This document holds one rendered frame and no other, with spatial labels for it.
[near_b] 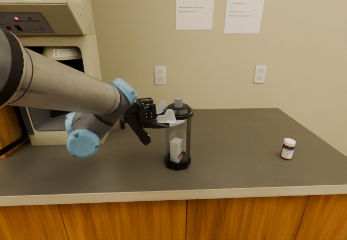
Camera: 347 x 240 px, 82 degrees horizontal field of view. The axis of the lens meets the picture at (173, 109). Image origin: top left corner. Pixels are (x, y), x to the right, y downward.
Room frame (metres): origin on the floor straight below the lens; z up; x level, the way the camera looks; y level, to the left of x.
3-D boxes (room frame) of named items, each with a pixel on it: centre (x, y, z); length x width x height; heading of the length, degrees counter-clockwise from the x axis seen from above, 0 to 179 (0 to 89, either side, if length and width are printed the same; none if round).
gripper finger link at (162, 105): (0.68, 0.04, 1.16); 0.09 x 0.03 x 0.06; 132
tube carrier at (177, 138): (0.65, -0.02, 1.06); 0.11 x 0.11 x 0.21
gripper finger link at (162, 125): (0.59, 0.06, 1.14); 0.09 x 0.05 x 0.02; 83
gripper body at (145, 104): (0.61, 0.12, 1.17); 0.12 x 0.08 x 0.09; 108
